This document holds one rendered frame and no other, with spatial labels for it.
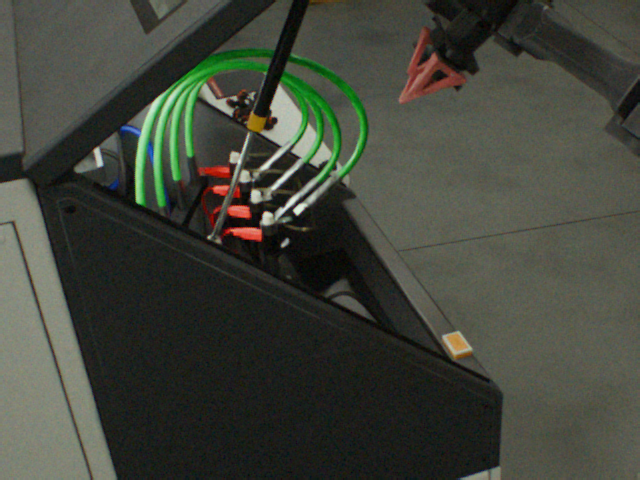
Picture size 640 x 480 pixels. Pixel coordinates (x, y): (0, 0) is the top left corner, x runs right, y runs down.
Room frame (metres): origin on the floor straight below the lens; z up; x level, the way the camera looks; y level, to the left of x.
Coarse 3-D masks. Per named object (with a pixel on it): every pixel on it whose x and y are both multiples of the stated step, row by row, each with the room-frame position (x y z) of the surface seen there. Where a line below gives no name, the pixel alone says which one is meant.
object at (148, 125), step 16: (256, 48) 1.27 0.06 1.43; (208, 64) 1.25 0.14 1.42; (304, 64) 1.28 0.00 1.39; (336, 80) 1.30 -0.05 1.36; (160, 96) 1.23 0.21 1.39; (352, 96) 1.30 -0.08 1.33; (144, 128) 1.22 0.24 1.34; (368, 128) 1.31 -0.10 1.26; (144, 144) 1.22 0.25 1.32; (144, 160) 1.22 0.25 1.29; (352, 160) 1.30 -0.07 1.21; (144, 192) 1.22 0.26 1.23
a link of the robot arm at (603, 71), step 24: (528, 0) 1.19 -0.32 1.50; (504, 24) 1.20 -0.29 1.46; (528, 24) 1.14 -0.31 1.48; (552, 24) 1.09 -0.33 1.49; (528, 48) 1.13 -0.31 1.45; (552, 48) 1.05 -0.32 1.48; (576, 48) 1.00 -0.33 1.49; (600, 48) 0.97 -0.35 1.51; (576, 72) 0.97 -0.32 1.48; (600, 72) 0.93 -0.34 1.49; (624, 72) 0.89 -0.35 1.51; (624, 96) 0.86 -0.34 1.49; (624, 120) 0.85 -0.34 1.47; (624, 144) 0.82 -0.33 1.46
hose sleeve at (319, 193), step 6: (336, 174) 1.30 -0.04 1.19; (330, 180) 1.29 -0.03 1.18; (336, 180) 1.29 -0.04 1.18; (324, 186) 1.29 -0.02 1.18; (330, 186) 1.29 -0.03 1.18; (318, 192) 1.29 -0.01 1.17; (324, 192) 1.28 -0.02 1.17; (312, 198) 1.28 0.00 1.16; (318, 198) 1.28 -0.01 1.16; (306, 204) 1.28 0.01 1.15; (312, 204) 1.28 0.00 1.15
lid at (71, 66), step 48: (48, 0) 1.30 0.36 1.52; (96, 0) 1.15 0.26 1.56; (144, 0) 1.07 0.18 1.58; (192, 0) 0.94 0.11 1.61; (240, 0) 0.89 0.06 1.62; (48, 48) 1.11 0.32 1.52; (96, 48) 1.00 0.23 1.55; (144, 48) 0.91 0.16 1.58; (192, 48) 0.88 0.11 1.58; (48, 96) 0.96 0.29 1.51; (96, 96) 0.87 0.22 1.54; (144, 96) 0.87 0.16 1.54; (48, 144) 0.84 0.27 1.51; (96, 144) 0.85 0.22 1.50
